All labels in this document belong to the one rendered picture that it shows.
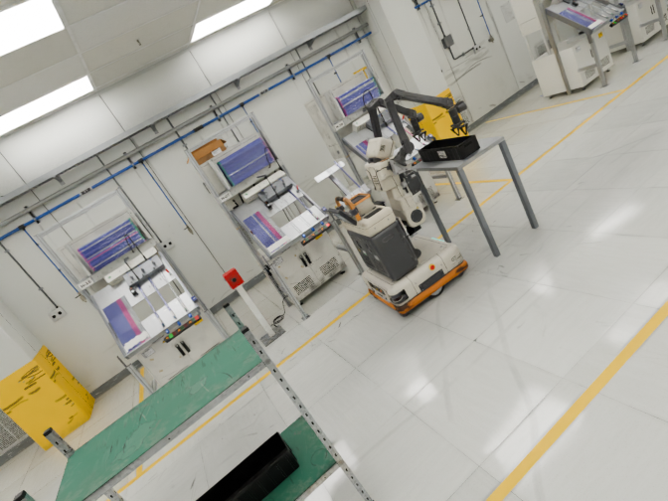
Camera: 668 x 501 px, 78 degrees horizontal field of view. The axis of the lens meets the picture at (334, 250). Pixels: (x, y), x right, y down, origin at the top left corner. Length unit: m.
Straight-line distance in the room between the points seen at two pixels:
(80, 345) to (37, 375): 0.63
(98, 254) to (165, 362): 1.13
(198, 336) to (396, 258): 2.10
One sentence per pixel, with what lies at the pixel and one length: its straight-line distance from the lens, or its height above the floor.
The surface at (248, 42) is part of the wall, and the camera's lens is 6.17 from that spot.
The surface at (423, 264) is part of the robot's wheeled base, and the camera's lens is 3.20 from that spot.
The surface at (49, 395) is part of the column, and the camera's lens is 5.62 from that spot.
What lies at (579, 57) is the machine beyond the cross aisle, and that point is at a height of 0.45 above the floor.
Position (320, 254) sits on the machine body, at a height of 0.34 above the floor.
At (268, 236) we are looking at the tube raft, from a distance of 3.98.
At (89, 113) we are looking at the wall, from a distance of 5.77.
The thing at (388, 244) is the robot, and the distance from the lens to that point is 3.03.
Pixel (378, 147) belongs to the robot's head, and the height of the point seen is 1.18.
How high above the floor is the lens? 1.67
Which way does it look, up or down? 18 degrees down
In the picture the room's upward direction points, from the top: 31 degrees counter-clockwise
